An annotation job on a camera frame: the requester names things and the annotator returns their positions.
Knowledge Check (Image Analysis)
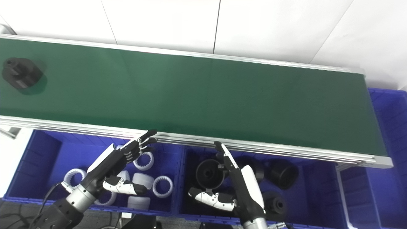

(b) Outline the green conveyor belt with aluminium frame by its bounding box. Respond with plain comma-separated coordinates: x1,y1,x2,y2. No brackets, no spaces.
0,33,394,169

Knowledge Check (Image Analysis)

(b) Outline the black flanged hub part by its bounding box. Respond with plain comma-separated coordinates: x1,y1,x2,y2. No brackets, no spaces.
244,157,265,184
2,58,44,89
268,160,299,191
195,159,226,190
262,190,288,222

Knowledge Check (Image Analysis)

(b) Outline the empty blue bin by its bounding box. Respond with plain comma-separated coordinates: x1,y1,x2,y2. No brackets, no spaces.
336,88,407,229

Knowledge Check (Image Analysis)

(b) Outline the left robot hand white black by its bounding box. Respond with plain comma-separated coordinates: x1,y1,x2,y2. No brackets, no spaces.
80,129,158,196

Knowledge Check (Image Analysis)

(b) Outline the aluminium conveyor leg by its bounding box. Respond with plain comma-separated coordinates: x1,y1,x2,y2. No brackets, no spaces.
0,125,21,140

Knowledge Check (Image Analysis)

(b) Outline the white toothed ring part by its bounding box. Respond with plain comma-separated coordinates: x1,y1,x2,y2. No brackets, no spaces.
93,190,117,206
152,175,174,199
63,168,87,189
133,151,155,171

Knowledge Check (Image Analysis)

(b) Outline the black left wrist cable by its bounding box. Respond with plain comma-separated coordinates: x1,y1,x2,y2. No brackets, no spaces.
31,182,63,229

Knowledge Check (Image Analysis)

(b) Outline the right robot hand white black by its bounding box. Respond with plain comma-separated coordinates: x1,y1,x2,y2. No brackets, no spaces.
188,141,266,222

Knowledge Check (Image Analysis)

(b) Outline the blue bin with white parts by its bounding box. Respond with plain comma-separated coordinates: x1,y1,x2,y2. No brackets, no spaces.
3,129,184,217

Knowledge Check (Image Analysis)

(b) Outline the blue bin with black parts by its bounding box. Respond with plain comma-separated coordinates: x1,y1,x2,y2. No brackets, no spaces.
177,146,351,229

